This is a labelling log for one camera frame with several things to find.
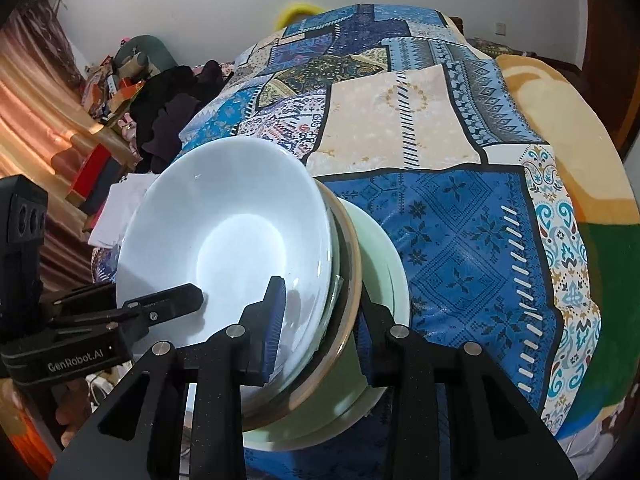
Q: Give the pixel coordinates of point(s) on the pink bowl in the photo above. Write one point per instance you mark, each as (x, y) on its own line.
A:
(352, 280)

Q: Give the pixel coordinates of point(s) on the person's left hand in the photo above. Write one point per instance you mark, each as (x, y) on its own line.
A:
(77, 405)

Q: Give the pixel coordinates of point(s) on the blue patchwork blanket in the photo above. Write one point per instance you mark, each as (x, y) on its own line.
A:
(450, 240)

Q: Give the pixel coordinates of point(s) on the grey backpack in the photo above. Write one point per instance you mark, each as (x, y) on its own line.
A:
(495, 47)

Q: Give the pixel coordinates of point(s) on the green plate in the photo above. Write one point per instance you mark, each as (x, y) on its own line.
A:
(380, 260)

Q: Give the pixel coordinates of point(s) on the red box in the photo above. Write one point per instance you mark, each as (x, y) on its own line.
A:
(92, 167)

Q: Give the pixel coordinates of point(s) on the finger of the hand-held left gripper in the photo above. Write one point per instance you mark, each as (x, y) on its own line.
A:
(170, 300)
(85, 297)

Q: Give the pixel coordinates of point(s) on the brown wooden door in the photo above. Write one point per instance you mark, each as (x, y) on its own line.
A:
(600, 35)

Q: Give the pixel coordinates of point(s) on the white folded cloth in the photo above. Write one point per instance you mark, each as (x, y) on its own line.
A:
(120, 200)

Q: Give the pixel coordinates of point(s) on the orange curtain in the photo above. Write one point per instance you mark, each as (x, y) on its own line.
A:
(30, 110)

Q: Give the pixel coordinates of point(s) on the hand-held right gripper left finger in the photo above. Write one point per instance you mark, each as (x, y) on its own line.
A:
(272, 332)

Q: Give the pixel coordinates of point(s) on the grey plush cushion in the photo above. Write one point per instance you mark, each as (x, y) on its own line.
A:
(155, 50)

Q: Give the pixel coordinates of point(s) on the pink bunny toy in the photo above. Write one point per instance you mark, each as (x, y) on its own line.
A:
(127, 127)

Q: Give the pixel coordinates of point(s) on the white bowl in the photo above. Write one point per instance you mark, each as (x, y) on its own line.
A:
(225, 220)

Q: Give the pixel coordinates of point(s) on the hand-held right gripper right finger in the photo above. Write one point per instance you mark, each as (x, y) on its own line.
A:
(377, 352)

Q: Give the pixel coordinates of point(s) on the black clothes pile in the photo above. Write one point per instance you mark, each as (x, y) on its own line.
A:
(170, 110)

